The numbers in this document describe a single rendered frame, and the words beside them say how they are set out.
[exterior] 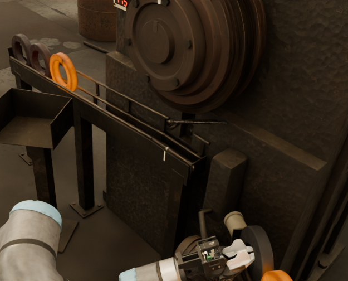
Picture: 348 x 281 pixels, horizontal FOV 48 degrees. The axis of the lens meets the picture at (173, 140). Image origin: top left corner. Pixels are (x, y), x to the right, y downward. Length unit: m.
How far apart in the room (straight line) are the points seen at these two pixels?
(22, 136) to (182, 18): 0.88
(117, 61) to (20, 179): 1.06
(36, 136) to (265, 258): 1.01
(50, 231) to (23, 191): 1.41
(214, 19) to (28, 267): 0.70
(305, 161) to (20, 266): 0.77
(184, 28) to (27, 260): 0.64
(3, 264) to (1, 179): 1.57
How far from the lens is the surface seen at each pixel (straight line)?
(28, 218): 0.89
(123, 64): 1.56
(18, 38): 2.14
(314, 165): 1.15
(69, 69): 1.78
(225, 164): 1.18
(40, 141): 1.58
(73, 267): 1.90
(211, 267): 1.03
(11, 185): 2.34
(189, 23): 1.01
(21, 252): 0.83
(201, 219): 1.28
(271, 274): 0.96
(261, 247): 1.00
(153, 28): 1.09
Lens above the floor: 1.51
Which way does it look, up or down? 35 degrees down
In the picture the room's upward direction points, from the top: 6 degrees clockwise
